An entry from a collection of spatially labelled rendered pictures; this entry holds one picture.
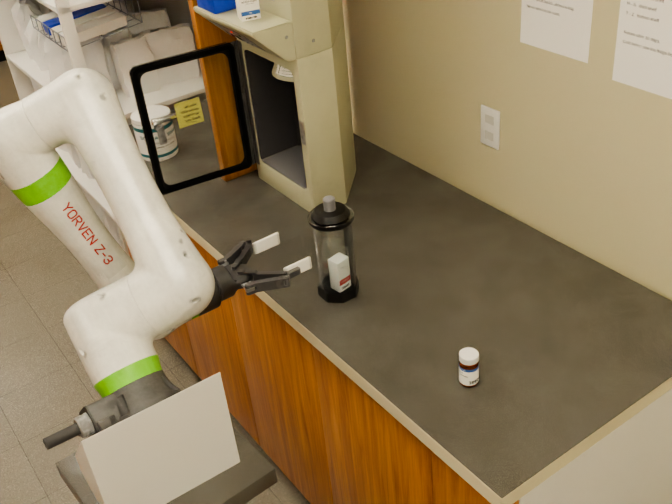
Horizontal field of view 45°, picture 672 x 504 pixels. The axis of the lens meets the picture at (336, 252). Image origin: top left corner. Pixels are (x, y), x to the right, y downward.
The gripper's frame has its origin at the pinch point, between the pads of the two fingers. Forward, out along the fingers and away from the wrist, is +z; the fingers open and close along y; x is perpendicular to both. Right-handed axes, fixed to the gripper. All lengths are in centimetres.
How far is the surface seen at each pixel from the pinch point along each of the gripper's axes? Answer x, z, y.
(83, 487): 18, -62, -17
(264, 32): -39, 20, 34
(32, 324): 111, -37, 180
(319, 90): -19, 34, 34
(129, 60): 4, 29, 163
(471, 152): 6, 71, 15
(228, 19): -39, 18, 48
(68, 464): 18, -62, -10
